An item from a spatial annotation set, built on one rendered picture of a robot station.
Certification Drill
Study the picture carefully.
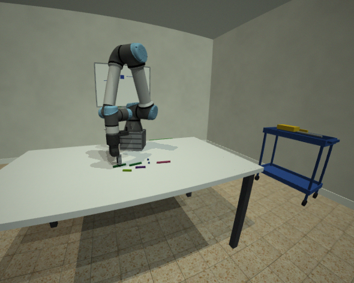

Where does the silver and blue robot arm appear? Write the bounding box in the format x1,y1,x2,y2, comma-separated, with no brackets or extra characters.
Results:
98,43,158,133

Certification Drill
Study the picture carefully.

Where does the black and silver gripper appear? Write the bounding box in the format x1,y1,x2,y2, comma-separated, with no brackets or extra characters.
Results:
104,126,129,165

